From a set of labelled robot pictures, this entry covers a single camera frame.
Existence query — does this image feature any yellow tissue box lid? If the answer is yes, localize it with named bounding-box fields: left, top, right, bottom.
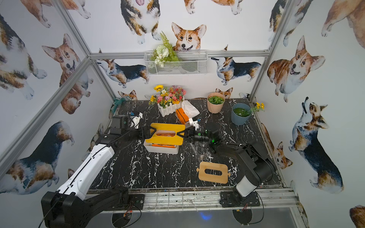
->
left=146, top=123, right=185, bottom=146

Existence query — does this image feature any orange tissue paper pack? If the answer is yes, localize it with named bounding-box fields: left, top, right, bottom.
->
left=150, top=131, right=176, bottom=148

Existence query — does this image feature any white tissue box base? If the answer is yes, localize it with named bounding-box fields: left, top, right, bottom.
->
left=144, top=140, right=179, bottom=155

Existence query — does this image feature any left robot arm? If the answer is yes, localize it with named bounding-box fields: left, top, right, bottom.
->
left=41, top=116, right=157, bottom=228

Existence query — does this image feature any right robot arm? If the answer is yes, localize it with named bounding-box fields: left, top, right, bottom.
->
left=177, top=123, right=277, bottom=198

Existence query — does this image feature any orange tissue pack by flowers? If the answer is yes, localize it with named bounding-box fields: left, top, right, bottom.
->
left=175, top=100, right=200, bottom=125

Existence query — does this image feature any clear plastic tissue box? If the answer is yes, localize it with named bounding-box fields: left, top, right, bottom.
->
left=189, top=142, right=209, bottom=161

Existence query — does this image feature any wooden tissue box lid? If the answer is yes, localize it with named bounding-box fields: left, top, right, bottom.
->
left=196, top=161, right=231, bottom=184

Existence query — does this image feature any teal cloth in corner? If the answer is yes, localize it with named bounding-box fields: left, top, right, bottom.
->
left=110, top=97, right=130, bottom=115

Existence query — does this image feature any peach pot with succulent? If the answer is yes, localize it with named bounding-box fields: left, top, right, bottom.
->
left=207, top=93, right=225, bottom=114

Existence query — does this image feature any white fence flower planter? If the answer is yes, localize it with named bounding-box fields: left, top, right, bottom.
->
left=149, top=85, right=186, bottom=117

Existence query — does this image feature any blue pot with yellow flowers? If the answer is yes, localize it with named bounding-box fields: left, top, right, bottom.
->
left=231, top=102, right=265, bottom=126

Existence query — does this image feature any white flower green fern bouquet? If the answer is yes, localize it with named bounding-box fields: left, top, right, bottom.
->
left=150, top=31, right=180, bottom=67

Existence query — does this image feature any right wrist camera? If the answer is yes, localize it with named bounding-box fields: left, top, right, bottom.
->
left=189, top=118, right=200, bottom=131

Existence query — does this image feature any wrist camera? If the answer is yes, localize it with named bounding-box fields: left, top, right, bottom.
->
left=129, top=112, right=143, bottom=129
left=189, top=118, right=200, bottom=131

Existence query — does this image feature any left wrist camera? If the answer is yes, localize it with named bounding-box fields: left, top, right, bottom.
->
left=129, top=112, right=143, bottom=129

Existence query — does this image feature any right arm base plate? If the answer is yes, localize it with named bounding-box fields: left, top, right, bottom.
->
left=219, top=192, right=260, bottom=208

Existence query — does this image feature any white wire wall basket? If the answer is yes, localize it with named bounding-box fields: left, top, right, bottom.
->
left=144, top=51, right=208, bottom=76

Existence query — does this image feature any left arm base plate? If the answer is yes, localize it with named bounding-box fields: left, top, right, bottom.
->
left=106, top=194, right=145, bottom=211

